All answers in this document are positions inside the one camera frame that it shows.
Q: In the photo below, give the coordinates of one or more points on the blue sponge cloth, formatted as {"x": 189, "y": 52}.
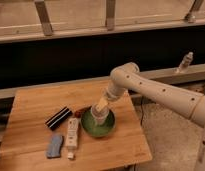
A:
{"x": 54, "y": 147}

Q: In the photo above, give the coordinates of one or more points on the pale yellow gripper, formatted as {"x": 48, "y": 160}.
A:
{"x": 101, "y": 104}

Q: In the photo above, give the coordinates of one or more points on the green ceramic bowl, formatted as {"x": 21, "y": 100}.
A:
{"x": 97, "y": 131}

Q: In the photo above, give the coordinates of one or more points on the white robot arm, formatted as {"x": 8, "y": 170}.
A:
{"x": 188, "y": 104}

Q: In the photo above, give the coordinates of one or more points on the wooden cutting board table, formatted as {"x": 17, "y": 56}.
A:
{"x": 26, "y": 137}

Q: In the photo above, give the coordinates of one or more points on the translucent white cup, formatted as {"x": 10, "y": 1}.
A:
{"x": 99, "y": 116}

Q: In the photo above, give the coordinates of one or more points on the small white plug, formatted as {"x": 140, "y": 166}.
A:
{"x": 70, "y": 155}

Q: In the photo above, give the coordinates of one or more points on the white remote controller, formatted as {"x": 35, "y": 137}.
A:
{"x": 72, "y": 133}

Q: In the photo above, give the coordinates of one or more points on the black striped box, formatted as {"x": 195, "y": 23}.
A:
{"x": 57, "y": 119}

